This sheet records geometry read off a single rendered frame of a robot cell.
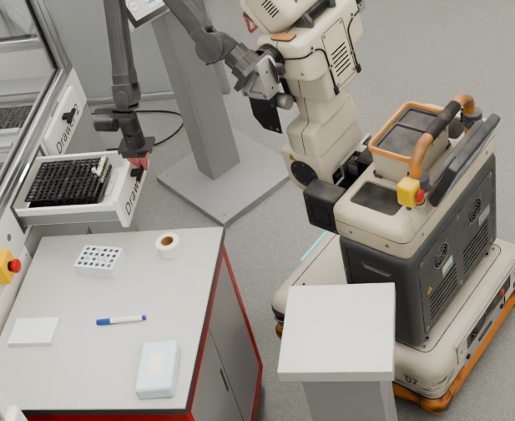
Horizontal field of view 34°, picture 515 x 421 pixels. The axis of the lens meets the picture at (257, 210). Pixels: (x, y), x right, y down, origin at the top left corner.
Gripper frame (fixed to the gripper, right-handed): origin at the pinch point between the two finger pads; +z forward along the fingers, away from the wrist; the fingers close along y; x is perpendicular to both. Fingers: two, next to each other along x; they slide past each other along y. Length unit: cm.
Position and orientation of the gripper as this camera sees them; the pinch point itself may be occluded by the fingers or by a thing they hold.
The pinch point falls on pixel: (143, 167)
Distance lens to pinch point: 257.6
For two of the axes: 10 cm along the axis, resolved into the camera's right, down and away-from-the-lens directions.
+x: -1.3, 6.9, -7.2
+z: 1.6, 7.3, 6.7
